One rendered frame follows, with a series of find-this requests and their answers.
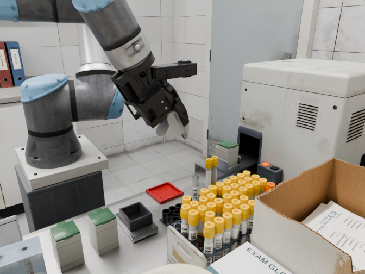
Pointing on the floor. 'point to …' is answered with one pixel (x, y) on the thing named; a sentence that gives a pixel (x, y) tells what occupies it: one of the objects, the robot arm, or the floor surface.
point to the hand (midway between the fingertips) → (185, 131)
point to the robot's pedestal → (60, 199)
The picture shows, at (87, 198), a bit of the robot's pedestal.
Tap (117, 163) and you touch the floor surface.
